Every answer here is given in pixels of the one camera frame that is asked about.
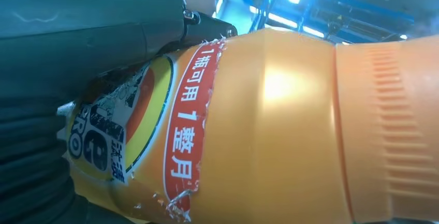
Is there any orange detergent bottle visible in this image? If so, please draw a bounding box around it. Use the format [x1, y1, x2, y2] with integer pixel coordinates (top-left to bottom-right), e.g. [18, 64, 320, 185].
[55, 28, 439, 224]

